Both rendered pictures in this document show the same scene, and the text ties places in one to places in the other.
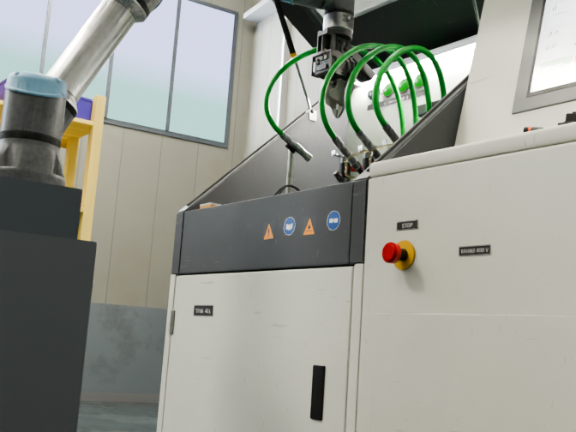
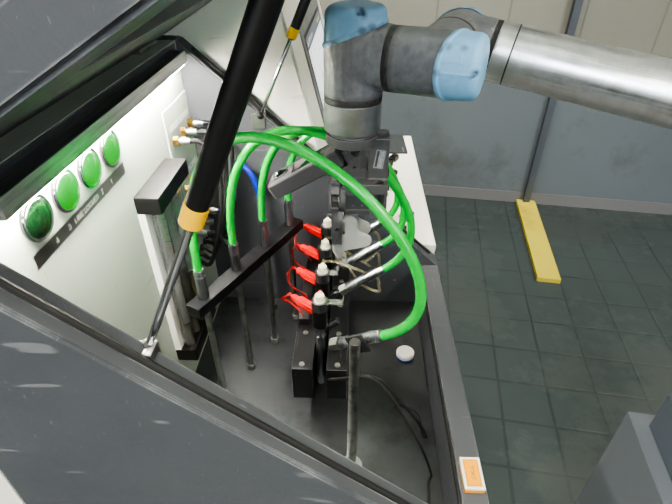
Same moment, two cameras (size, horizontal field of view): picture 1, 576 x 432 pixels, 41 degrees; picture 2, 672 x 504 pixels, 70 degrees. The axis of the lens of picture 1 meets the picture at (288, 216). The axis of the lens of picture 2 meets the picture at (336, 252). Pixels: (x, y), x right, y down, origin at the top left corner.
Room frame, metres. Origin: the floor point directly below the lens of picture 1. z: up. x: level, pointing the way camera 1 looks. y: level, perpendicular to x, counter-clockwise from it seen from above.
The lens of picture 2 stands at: (2.27, 0.29, 1.64)
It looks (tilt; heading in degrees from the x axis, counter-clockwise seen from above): 36 degrees down; 220
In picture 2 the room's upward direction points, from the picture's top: straight up
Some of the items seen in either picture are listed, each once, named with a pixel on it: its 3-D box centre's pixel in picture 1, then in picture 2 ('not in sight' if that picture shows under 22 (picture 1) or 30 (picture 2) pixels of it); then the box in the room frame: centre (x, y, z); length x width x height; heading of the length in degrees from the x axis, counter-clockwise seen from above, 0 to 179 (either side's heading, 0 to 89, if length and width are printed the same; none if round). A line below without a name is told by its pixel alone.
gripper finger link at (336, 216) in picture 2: not in sight; (337, 216); (1.82, -0.10, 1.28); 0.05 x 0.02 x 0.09; 38
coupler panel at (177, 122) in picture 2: not in sight; (196, 177); (1.79, -0.49, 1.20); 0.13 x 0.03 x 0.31; 38
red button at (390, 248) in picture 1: (396, 254); not in sight; (1.30, -0.19, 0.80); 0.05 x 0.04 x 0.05; 38
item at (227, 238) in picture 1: (261, 235); (442, 391); (1.68, 0.06, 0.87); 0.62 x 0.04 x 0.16; 38
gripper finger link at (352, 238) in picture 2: (329, 99); (351, 240); (1.80, -0.08, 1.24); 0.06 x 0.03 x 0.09; 128
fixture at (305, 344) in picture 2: not in sight; (325, 331); (1.73, -0.21, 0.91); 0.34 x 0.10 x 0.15; 38
